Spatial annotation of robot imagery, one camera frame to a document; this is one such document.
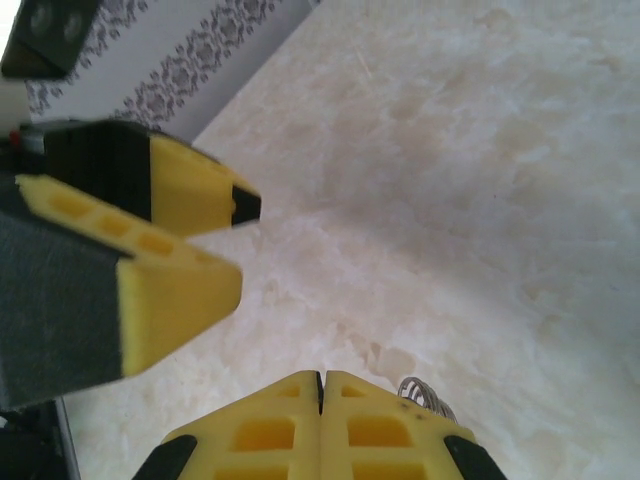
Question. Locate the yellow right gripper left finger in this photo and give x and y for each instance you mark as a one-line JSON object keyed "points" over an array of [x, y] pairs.
{"points": [[260, 440]]}

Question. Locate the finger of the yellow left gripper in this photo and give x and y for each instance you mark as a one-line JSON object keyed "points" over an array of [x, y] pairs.
{"points": [[190, 190], [150, 310]]}

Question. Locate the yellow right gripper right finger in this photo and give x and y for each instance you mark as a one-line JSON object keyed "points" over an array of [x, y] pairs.
{"points": [[380, 440]]}

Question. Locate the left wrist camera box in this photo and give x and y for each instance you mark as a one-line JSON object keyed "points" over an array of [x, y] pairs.
{"points": [[50, 30]]}

